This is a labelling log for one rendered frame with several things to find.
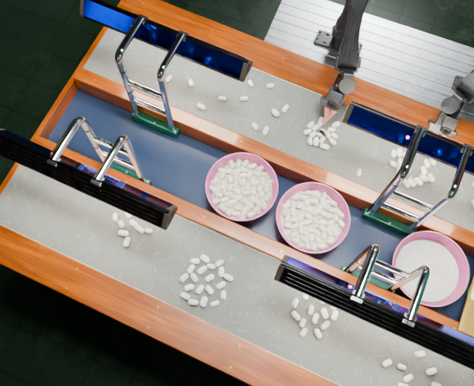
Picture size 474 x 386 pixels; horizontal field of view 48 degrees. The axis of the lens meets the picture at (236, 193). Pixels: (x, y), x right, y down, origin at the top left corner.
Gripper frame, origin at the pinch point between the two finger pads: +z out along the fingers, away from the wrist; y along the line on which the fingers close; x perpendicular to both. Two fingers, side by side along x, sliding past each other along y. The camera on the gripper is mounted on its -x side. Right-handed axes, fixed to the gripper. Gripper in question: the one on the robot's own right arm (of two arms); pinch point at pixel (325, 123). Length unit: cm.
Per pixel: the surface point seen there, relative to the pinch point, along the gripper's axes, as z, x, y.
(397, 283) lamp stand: 30, -40, 44
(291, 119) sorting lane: 3.5, -0.4, -12.5
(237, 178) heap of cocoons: 26.8, -21.5, -20.4
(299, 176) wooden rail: 19.2, -13.5, -0.2
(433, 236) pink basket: 19, -15, 52
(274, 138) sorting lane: 11.3, -7.2, -14.9
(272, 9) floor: -23, 121, -60
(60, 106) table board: 30, -21, -96
